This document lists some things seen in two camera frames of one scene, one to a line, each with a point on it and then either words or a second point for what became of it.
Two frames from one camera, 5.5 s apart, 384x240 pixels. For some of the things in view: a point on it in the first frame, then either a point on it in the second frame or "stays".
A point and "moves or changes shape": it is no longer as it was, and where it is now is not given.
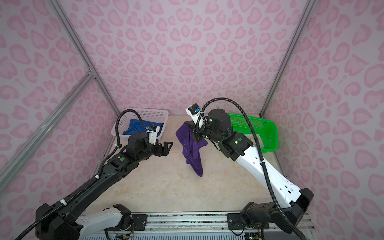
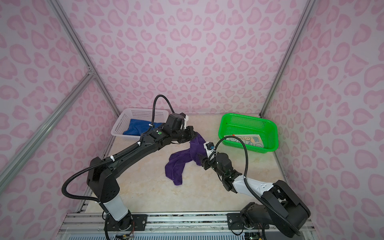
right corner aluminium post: (309, 5) stays
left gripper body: (156, 151) → (186, 136)
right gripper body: (198, 134) → (206, 165)
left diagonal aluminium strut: (16, 156) stays
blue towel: (136, 125) stays
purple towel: (191, 148) moves or changes shape
